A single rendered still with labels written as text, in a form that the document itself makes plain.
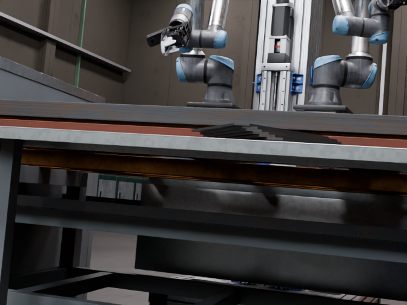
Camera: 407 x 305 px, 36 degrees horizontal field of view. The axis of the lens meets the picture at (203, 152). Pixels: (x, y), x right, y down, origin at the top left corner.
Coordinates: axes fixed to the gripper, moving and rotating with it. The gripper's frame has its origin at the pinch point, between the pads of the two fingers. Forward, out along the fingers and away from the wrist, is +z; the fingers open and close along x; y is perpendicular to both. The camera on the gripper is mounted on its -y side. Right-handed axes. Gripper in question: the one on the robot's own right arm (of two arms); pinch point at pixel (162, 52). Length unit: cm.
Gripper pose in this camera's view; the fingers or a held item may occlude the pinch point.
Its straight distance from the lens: 244.4
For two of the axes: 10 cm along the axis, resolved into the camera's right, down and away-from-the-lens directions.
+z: -1.6, 6.1, -7.7
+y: 9.4, -1.5, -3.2
